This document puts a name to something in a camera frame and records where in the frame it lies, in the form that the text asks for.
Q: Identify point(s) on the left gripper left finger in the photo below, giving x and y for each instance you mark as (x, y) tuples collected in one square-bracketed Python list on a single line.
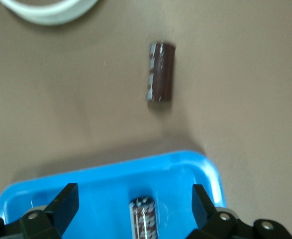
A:
[(63, 206)]

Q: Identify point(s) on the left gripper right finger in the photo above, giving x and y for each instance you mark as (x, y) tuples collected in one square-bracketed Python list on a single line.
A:
[(203, 206)]

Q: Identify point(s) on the black printed electrolytic capacitor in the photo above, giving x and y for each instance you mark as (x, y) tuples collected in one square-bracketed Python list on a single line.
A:
[(143, 219)]

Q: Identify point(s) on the brown electrolytic capacitor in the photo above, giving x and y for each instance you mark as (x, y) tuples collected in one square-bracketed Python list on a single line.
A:
[(162, 72)]

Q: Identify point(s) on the blue plastic tray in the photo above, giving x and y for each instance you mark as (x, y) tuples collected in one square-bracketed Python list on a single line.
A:
[(106, 179)]

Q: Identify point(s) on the white half-round pipe clamp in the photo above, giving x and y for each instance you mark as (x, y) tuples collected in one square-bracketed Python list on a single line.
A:
[(48, 18)]

